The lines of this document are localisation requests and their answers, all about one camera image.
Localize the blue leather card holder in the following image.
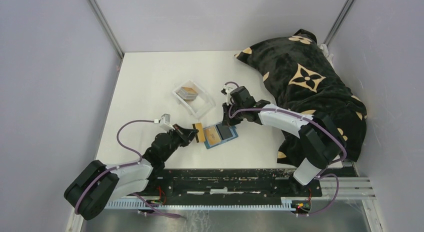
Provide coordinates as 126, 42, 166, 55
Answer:
203, 123, 238, 149

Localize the white slotted cable duct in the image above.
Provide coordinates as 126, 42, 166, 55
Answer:
105, 197, 302, 212

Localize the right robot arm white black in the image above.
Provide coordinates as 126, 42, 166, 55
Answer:
221, 82, 347, 196

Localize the gold VIP card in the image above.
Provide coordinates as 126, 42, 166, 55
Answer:
203, 126, 222, 148

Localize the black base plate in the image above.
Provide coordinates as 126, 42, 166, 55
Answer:
138, 168, 323, 206

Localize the gold card with black stripe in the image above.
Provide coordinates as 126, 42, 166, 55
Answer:
192, 122, 206, 143

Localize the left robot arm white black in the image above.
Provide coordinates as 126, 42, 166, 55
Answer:
63, 124, 199, 221

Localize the aluminium rail frame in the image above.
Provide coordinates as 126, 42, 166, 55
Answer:
82, 175, 382, 232

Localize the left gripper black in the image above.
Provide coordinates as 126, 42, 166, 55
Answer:
161, 123, 199, 162

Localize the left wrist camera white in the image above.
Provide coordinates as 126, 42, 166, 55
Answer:
153, 113, 174, 132

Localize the clear plastic tray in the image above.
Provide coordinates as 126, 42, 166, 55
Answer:
171, 79, 216, 120

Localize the white crumpled cloth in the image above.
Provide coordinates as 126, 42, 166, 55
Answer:
317, 43, 334, 67

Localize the black blanket with beige flowers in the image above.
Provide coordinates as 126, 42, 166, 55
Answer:
235, 29, 368, 162

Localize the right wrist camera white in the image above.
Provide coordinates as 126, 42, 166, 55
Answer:
221, 85, 237, 105

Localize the stack of cards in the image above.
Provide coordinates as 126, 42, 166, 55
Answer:
176, 86, 198, 101

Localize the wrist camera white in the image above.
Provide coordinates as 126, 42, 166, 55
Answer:
221, 85, 237, 105
153, 113, 174, 132

